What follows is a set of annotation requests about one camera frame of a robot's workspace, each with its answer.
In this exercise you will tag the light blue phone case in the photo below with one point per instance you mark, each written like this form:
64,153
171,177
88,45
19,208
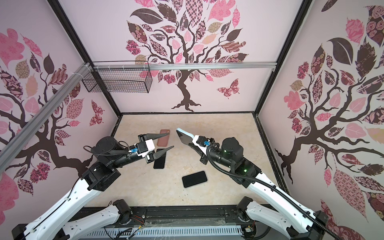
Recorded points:
185,137

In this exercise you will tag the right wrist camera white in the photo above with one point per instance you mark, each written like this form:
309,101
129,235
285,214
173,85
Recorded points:
201,144

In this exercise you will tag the pink silicone phone case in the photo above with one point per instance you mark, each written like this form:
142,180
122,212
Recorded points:
163,141

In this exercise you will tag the aluminium rail left wall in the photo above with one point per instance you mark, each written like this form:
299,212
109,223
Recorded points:
12,149

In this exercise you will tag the white slotted cable duct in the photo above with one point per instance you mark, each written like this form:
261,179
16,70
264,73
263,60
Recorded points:
163,233

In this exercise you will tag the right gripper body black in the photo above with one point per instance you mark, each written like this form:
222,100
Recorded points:
204,159

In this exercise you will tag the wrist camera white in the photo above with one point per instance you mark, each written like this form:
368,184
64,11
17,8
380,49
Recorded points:
201,144
142,149

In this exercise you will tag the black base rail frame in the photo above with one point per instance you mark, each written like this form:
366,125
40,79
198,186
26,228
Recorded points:
182,216

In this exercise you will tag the black wire basket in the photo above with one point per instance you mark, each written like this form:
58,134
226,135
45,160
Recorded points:
119,77

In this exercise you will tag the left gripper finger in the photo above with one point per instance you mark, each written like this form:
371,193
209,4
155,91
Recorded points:
155,136
161,152

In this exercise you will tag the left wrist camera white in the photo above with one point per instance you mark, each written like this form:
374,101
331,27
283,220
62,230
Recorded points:
142,149

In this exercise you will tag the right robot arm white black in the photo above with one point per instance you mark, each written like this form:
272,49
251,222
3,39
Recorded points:
286,216

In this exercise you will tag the aluminium rail back wall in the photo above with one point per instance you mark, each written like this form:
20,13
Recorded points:
199,66

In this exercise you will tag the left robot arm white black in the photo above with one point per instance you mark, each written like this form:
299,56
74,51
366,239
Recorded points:
56,223

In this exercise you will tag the aluminium rail wall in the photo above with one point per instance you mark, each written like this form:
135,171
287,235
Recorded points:
12,149
199,66

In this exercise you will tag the black smartphone from pink case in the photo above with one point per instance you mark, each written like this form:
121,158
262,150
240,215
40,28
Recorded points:
160,163

